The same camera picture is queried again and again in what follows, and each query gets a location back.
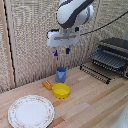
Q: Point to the white rounded object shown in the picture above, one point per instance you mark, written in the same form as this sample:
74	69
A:
120	118

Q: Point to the white floral rim plate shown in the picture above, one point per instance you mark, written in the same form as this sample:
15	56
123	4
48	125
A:
31	111

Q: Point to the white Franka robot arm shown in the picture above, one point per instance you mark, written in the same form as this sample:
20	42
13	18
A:
71	11

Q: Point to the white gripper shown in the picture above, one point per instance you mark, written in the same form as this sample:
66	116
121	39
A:
63	38

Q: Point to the yellow bowl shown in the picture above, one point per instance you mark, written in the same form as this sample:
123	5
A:
61	90

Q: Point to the black dish rack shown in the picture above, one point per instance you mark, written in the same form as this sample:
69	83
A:
108	60

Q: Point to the woven folding screen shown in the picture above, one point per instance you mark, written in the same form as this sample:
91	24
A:
30	43

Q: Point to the blue cup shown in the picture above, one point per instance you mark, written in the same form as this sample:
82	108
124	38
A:
61	74

